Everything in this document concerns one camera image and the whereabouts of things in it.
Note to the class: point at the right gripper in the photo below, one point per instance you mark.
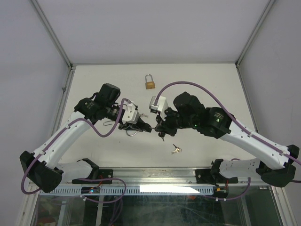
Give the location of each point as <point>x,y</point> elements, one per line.
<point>163,126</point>

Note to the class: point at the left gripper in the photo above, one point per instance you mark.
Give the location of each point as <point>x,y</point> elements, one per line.
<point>127,126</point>

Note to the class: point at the black headed key set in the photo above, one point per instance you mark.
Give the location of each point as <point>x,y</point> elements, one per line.
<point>160,134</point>

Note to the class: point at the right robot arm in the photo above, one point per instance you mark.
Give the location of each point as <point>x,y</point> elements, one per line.
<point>272,163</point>

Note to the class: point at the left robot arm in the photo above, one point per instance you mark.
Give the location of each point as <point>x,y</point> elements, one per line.
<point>101,113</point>

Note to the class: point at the tall brass padlock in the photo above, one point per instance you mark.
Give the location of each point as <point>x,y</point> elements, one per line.
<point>149,82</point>

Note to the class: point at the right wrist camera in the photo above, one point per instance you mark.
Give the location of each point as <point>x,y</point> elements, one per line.
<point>159,107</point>

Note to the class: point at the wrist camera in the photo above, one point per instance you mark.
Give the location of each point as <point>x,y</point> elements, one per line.
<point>159,107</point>
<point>131,114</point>

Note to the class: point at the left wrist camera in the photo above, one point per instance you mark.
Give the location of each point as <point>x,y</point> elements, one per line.
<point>131,114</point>

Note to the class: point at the aluminium mounting rail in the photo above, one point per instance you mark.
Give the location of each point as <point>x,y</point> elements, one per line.
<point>155,175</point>

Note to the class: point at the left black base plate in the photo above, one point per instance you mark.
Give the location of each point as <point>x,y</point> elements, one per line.
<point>95,176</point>

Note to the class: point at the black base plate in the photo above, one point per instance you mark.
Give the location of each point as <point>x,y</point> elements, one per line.
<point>95,176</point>
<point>204,176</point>

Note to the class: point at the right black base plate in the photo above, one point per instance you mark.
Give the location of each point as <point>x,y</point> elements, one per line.
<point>204,176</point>

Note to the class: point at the white slotted cable duct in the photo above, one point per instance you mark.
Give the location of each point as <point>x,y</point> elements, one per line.
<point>133,190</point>

